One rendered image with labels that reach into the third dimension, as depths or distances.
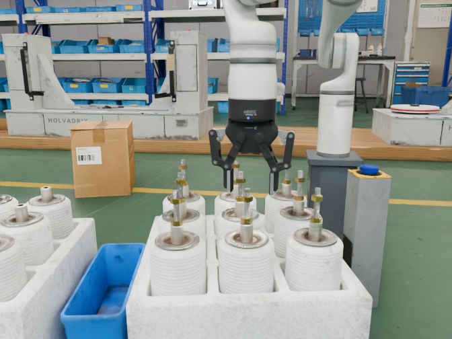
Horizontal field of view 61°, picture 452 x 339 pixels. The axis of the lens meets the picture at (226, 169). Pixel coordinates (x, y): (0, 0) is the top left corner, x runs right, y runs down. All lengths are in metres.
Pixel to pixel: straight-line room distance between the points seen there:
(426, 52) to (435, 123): 4.35
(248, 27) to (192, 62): 2.13
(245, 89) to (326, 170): 0.57
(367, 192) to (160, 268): 0.47
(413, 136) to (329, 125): 1.66
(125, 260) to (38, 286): 0.32
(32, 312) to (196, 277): 0.27
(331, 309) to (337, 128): 0.56
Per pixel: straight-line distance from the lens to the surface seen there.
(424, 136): 2.75
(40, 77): 3.28
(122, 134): 1.72
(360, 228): 0.90
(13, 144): 3.19
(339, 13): 0.98
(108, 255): 1.02
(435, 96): 5.20
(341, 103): 1.09
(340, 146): 1.11
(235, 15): 0.61
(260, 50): 0.58
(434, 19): 7.09
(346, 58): 1.09
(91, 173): 1.77
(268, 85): 0.58
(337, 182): 1.11
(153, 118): 2.74
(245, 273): 0.65
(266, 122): 0.60
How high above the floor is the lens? 0.53
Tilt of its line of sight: 14 degrees down
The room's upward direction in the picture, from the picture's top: straight up
